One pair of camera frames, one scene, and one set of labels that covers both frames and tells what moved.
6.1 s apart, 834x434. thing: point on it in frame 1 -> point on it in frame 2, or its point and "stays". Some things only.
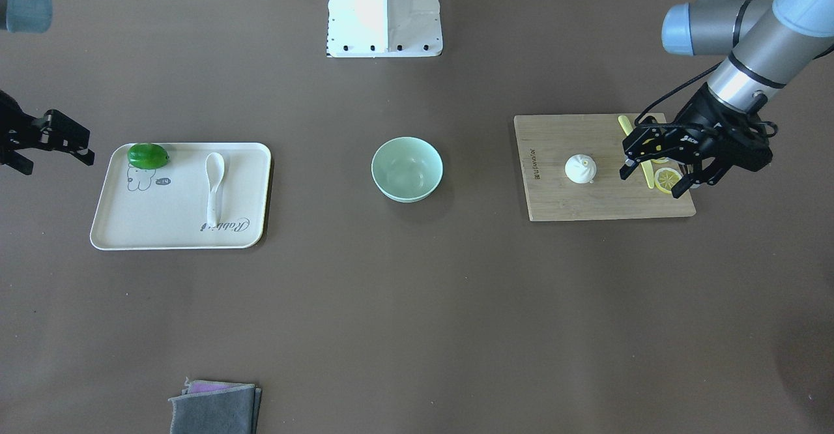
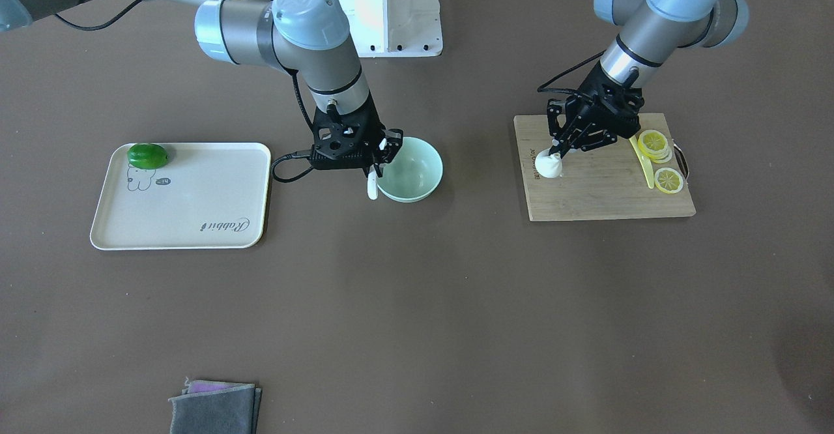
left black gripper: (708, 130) -> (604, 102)
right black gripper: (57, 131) -> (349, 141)
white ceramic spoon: (215, 164) -> (372, 184)
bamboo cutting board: (571, 166) stays
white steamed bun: (580, 169) -> (549, 166)
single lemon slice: (666, 178) stays
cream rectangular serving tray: (166, 207) stays
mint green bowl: (406, 169) stays
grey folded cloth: (213, 407) stays
